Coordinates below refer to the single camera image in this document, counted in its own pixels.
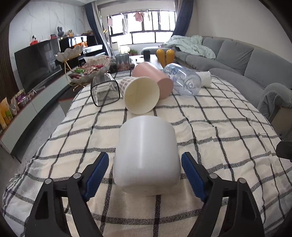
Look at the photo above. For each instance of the black mug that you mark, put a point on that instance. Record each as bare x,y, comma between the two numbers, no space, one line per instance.
146,55

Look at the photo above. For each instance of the light green blanket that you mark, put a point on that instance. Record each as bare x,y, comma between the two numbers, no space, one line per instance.
191,45

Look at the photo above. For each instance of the clear jar with snacks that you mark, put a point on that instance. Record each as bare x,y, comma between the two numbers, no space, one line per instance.
123,62

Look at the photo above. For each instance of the clear square black-rimmed glass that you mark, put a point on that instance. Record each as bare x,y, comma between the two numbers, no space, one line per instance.
104,90

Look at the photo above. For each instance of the clear blue-patterned plastic cup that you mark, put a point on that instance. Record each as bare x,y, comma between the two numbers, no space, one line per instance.
186,82

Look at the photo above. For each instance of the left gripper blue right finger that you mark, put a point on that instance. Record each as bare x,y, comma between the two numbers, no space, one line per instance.
242,217

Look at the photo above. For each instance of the left navy curtain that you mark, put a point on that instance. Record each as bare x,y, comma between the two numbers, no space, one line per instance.
95,23

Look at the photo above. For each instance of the small white plastic cup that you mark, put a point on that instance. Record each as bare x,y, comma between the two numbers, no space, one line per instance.
206,78

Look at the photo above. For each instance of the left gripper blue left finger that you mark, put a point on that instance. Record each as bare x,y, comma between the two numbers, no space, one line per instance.
47,217

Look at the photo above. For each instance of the right navy curtain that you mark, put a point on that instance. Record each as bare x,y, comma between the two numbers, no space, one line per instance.
184,11

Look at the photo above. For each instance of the yellow rabbit-ear stool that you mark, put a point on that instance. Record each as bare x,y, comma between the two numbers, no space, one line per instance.
165,57

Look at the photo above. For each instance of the black piano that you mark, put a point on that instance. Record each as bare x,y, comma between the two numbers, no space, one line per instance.
89,43

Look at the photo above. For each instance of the checked white black tablecloth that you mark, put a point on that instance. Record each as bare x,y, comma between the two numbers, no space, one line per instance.
139,195

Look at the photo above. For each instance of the white tiered snack tray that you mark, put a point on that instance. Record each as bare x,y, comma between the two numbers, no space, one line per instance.
83,75

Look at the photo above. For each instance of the black television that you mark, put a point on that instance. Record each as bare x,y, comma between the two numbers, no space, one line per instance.
37,63

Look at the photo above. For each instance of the striped paper cup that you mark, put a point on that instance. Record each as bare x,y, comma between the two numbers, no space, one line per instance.
140,94

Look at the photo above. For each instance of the grey sectional sofa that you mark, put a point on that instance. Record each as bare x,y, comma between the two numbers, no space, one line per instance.
262,77

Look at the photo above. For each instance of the pink plastic cup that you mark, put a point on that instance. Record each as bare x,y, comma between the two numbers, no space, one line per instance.
146,69

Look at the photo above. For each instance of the grey rabbit plush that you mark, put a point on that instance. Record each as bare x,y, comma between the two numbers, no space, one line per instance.
60,32

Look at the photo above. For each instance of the white tv cabinet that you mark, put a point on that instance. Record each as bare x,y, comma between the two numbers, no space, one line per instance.
44,99

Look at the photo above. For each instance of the navy curtain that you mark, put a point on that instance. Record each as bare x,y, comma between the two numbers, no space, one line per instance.
95,23
184,11

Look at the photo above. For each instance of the white ceramic cup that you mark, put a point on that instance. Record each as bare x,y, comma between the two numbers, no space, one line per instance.
146,157

